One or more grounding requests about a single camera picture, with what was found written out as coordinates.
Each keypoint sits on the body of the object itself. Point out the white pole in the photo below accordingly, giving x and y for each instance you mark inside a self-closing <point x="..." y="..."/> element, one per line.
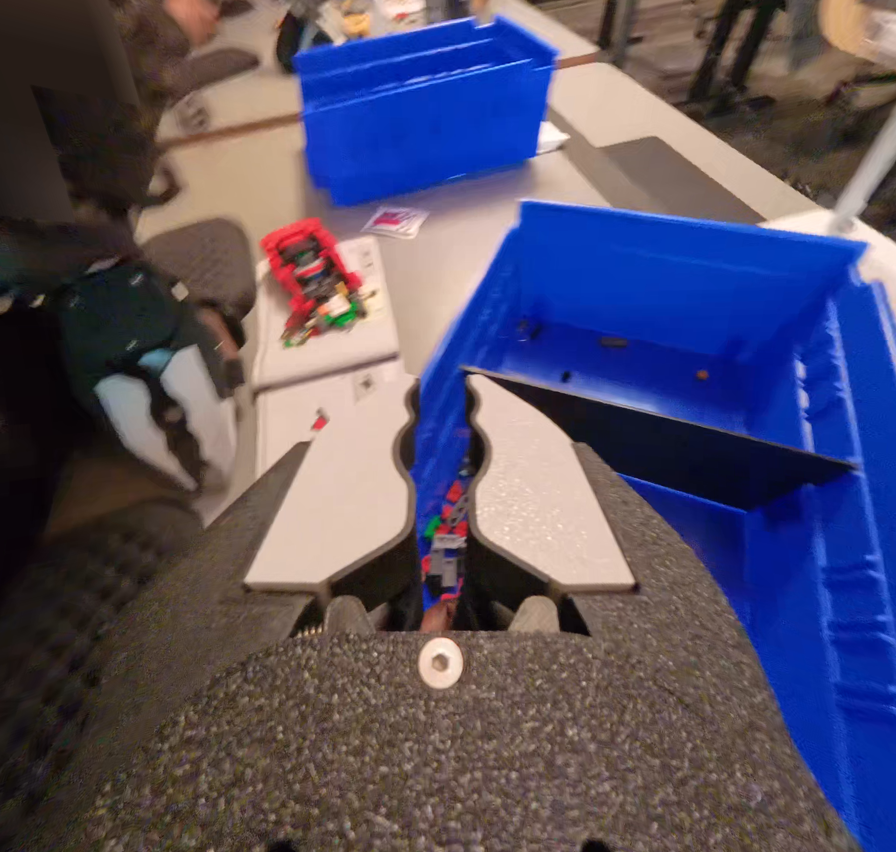
<point x="864" y="173"/>

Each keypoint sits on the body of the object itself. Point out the white paper sheet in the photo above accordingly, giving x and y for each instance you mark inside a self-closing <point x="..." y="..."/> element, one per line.
<point x="553" y="139"/>

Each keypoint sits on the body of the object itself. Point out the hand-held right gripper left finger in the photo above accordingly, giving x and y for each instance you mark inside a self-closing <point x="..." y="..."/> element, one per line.
<point x="336" y="509"/>

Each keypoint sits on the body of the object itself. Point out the pile of lego pieces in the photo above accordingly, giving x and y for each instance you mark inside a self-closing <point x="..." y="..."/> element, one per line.
<point x="448" y="551"/>

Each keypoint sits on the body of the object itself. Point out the black bin divider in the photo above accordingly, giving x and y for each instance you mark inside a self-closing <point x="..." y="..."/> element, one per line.
<point x="665" y="446"/>

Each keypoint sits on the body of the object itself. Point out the small blue plastic bin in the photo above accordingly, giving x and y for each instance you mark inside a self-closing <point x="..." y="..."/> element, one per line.
<point x="420" y="131"/>

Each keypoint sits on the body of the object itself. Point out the white lego instruction booklet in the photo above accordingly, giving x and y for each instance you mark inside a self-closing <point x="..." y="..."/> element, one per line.
<point x="350" y="358"/>

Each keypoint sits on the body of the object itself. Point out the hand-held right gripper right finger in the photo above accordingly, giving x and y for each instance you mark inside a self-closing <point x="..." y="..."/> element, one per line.
<point x="546" y="516"/>

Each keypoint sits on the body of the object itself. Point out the black metal stand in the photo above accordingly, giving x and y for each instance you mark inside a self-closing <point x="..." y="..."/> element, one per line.
<point x="756" y="19"/>

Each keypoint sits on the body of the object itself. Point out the red lego car model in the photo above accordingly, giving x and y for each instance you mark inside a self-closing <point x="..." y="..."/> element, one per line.
<point x="308" y="264"/>

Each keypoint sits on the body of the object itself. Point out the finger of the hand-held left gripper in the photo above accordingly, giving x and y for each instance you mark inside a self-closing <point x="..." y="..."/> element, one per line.
<point x="129" y="418"/>
<point x="210" y="418"/>

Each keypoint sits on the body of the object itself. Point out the person's left hand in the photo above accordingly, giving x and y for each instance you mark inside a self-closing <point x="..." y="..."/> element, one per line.
<point x="225" y="341"/>

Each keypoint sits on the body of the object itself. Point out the pale round wooden board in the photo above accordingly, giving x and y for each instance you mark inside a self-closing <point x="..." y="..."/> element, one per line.
<point x="847" y="5"/>

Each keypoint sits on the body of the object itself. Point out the large blue plastic bin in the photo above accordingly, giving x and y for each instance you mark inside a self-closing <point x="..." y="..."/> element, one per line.
<point x="665" y="292"/>

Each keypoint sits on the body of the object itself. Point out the clear plastic bag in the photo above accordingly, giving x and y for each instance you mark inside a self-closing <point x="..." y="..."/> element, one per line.
<point x="395" y="221"/>

